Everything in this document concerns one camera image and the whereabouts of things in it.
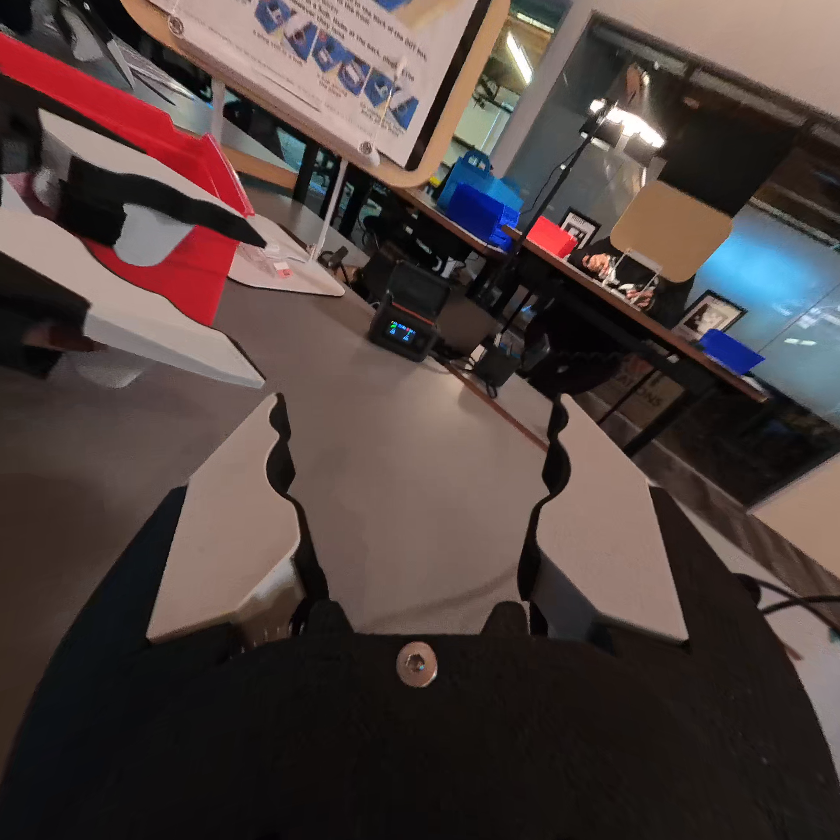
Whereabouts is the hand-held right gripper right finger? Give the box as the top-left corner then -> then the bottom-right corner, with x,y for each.
517,392 -> 690,644

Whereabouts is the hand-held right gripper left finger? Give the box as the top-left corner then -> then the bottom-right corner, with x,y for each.
144,392 -> 329,647

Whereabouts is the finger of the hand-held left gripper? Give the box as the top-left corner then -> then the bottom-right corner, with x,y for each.
0,210 -> 266,389
36,110 -> 269,270

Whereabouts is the red plastic bin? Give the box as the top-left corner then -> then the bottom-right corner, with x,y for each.
0,31 -> 256,329

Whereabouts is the clear label holder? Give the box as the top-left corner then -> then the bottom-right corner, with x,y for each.
236,241 -> 296,280

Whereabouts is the black power adapter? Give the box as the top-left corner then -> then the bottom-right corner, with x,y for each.
472,338 -> 522,398

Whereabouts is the wooden table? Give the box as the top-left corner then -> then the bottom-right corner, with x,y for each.
502,223 -> 770,460

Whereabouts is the blue bin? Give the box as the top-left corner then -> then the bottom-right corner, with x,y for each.
699,328 -> 767,376

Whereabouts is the framed printed tag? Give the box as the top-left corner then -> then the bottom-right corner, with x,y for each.
558,206 -> 601,250
669,289 -> 747,342

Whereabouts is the instruction sign on stand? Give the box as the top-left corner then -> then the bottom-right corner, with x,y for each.
121,0 -> 513,296

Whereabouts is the small red bin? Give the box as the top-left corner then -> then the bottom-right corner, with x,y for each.
525,217 -> 580,260

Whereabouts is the tan sign board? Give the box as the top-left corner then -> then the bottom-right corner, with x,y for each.
610,180 -> 732,283

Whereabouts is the stack of blue bins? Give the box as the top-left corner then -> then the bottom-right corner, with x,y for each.
436,151 -> 526,253

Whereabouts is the black cable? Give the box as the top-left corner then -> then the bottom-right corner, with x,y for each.
761,591 -> 840,641

